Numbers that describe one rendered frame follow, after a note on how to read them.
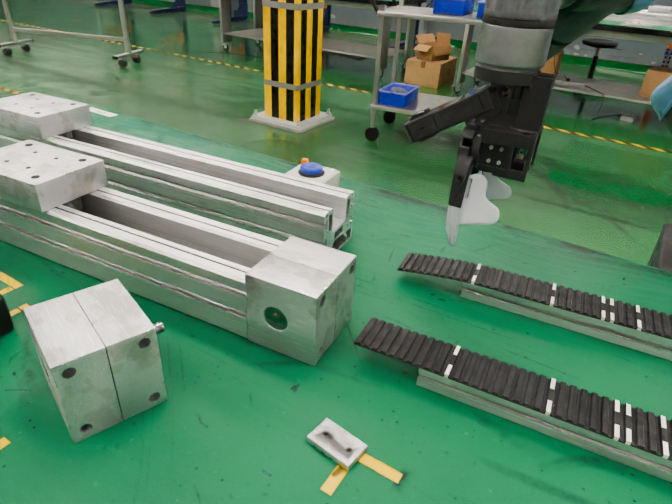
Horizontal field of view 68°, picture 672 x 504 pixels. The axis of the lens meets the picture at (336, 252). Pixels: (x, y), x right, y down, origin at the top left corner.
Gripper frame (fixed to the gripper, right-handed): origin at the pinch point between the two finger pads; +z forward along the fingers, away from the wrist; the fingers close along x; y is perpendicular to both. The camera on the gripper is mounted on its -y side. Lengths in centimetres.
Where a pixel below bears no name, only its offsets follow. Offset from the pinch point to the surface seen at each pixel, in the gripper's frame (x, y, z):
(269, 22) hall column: 269, -208, 12
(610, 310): 0.4, 20.7, 6.6
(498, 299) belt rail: -0.8, 7.6, 9.1
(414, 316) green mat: -8.9, -1.3, 10.2
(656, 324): 0.2, 25.8, 6.5
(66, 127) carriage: -1, -74, 1
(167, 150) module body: 2, -53, 2
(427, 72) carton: 474, -147, 66
